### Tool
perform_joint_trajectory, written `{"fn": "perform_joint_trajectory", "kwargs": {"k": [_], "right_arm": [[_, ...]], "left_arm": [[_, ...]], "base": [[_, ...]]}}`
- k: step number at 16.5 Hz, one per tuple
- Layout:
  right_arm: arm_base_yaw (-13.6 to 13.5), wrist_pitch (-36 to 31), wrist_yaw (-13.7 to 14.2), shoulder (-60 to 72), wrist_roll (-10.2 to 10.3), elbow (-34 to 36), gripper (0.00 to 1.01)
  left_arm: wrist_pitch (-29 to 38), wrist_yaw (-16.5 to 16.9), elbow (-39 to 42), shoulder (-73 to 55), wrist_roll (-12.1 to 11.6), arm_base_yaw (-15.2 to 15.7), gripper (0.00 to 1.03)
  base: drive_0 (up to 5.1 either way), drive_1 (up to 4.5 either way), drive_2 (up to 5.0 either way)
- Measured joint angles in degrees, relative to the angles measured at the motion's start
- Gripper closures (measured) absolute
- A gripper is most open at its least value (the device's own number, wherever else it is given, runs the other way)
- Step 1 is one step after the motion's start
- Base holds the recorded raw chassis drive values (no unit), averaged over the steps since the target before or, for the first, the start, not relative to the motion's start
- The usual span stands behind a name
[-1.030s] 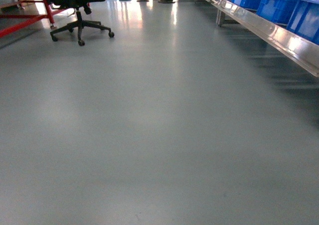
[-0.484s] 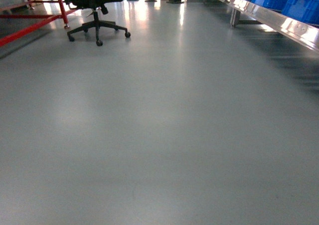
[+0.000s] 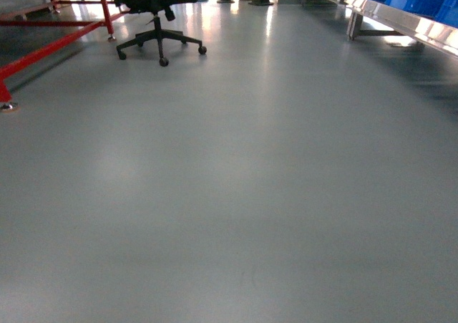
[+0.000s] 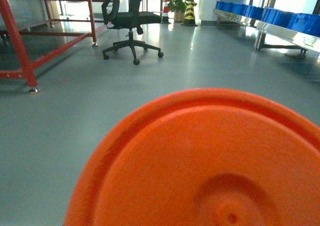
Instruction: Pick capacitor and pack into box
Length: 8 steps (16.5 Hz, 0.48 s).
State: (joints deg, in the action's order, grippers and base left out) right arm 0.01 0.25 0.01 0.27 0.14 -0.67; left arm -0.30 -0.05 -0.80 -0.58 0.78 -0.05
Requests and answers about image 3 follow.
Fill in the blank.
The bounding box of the black office chair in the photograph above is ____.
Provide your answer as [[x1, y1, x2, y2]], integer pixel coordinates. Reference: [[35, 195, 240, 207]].
[[114, 0, 207, 67]]

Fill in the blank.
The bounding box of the stainless steel shelf frame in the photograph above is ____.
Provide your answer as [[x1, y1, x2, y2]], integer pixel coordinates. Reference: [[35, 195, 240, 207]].
[[328, 0, 457, 56]]

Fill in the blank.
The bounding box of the red metal table frame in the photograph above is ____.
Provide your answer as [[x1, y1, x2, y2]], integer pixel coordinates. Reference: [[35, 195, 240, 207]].
[[1, 0, 122, 112]]

